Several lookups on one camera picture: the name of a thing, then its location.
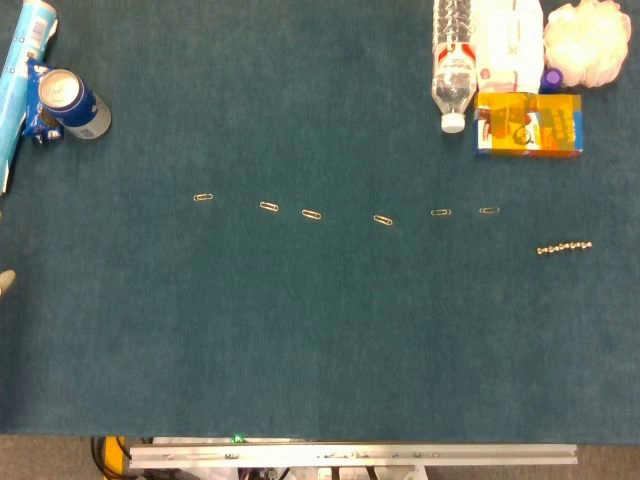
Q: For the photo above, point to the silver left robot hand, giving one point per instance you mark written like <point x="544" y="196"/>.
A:
<point x="6" y="282"/>

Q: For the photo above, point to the paperclip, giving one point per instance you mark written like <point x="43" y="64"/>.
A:
<point x="311" y="214"/>
<point x="383" y="219"/>
<point x="269" y="206"/>
<point x="441" y="212"/>
<point x="489" y="210"/>
<point x="203" y="197"/>

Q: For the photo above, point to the blue cookie packet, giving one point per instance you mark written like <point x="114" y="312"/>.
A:
<point x="34" y="107"/>

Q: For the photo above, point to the blue soda can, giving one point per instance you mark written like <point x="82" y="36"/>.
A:
<point x="70" y="102"/>

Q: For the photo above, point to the light blue chips tube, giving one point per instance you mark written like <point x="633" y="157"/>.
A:
<point x="15" y="90"/>

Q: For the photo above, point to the yellow object under table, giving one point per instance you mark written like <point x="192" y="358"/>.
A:
<point x="114" y="450"/>

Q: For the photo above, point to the clear plastic water bottle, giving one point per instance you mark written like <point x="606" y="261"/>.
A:
<point x="454" y="65"/>

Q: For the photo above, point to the yellow and blue carton box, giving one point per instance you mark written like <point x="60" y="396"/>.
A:
<point x="527" y="125"/>

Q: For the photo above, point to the white tissue pack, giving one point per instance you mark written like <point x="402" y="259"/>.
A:
<point x="510" y="45"/>

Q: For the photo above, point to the white mesh bath sponge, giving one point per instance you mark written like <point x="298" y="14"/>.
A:
<point x="585" y="45"/>

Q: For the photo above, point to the aluminium profile rail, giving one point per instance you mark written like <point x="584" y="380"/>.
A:
<point x="350" y="455"/>

